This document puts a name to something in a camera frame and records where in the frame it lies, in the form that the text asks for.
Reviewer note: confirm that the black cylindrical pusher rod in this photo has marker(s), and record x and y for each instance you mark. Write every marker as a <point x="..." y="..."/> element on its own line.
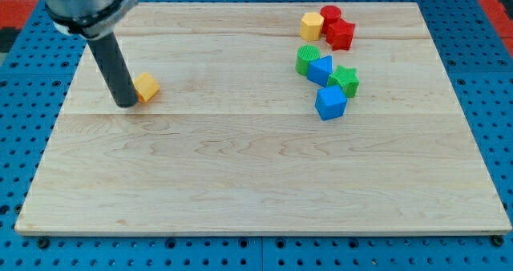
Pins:
<point x="113" y="68"/>

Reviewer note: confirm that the yellow heart block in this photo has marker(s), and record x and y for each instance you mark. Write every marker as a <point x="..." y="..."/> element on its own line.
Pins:
<point x="146" y="87"/>

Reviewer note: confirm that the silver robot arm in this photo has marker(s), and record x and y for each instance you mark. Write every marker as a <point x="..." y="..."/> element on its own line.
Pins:
<point x="95" y="20"/>

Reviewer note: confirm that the red star block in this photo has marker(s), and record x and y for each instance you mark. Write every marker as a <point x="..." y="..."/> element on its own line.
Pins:
<point x="340" y="35"/>

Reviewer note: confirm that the green star block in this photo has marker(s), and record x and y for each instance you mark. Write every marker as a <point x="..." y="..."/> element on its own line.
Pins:
<point x="346" y="78"/>

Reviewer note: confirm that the wooden board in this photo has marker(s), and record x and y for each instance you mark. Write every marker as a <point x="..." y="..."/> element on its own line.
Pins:
<point x="232" y="144"/>

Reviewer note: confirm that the green cylinder block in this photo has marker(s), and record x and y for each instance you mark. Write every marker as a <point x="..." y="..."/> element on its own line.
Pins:
<point x="305" y="55"/>

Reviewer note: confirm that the yellow hexagon block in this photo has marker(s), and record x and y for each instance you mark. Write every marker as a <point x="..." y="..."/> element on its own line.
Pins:
<point x="311" y="26"/>

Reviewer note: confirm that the blue triangle block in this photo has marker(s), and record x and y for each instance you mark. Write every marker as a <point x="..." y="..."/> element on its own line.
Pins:
<point x="319" y="70"/>

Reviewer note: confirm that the red cylinder block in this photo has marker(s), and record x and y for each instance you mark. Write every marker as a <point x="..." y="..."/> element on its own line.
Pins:
<point x="331" y="14"/>

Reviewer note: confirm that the blue cube block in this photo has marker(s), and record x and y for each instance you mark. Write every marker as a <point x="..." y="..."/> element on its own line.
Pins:
<point x="330" y="102"/>

